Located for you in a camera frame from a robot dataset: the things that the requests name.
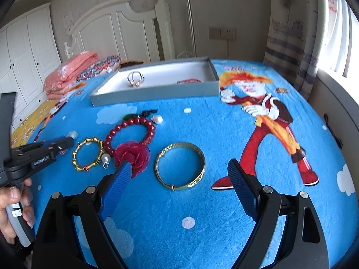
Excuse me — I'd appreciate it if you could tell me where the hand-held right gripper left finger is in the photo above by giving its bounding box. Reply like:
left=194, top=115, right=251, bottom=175
left=32, top=161, right=132, bottom=269

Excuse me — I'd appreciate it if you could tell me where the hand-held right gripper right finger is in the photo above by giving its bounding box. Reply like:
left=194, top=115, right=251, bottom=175
left=227, top=158, right=330, bottom=269

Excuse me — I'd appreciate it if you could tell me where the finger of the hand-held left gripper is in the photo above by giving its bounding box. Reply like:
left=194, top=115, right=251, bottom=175
left=26, top=143, right=74, bottom=174
left=12, top=136, right=77, bottom=153

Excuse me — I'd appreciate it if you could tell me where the gold bamboo-shaped bracelet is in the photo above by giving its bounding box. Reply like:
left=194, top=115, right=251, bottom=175
left=71, top=137, right=105, bottom=173

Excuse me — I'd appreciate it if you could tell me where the red rose flower ornament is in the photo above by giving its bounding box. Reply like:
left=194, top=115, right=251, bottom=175
left=114, top=142, right=150, bottom=178

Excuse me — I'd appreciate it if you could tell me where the red bead bracelet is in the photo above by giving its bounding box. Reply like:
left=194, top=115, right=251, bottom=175
left=105, top=117, right=156, bottom=157

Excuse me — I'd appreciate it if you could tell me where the green pendant with black cord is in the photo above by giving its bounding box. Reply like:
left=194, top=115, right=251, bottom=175
left=122, top=109, right=158, bottom=121

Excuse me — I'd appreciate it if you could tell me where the grey jewelry tray box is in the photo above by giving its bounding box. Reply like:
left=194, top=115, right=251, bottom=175
left=89, top=57, right=221, bottom=107

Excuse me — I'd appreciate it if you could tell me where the person's left hand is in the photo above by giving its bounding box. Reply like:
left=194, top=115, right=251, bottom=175
left=0, top=178, right=36, bottom=245

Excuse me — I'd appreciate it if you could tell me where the yellow floral blanket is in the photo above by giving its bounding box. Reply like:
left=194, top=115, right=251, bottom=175
left=11, top=101, right=57, bottom=146

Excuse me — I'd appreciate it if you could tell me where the blue cartoon printed blanket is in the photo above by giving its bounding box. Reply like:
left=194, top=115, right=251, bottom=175
left=11, top=59, right=359, bottom=269

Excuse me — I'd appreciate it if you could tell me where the white wardrobe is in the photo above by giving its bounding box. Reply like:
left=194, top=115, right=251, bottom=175
left=0, top=3, right=62, bottom=126

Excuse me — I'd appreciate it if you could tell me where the pink folded quilt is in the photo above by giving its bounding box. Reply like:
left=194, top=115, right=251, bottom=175
left=43, top=51, right=99, bottom=100

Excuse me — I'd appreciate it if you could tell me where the patterned folded cloth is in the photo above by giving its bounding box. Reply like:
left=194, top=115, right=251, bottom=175
left=77, top=56, right=122, bottom=82

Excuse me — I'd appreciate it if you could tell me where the white bed headboard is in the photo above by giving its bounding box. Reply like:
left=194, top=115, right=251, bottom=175
left=64, top=0, right=176, bottom=65

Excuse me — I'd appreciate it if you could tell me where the printed curtain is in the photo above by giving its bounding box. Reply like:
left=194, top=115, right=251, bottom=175
left=264, top=0, right=337, bottom=98

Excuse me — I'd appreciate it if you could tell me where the metal pole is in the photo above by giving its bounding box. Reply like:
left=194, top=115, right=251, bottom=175
left=186, top=0, right=197, bottom=58

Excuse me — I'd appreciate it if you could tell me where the window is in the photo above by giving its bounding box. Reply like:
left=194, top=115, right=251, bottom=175
left=317, top=0, right=359, bottom=76

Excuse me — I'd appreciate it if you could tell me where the gold double ring bangle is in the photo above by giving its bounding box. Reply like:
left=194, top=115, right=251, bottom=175
left=127, top=71, right=145, bottom=87

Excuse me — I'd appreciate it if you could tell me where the wall socket panel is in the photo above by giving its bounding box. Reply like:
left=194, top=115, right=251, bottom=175
left=209, top=27, right=236, bottom=40

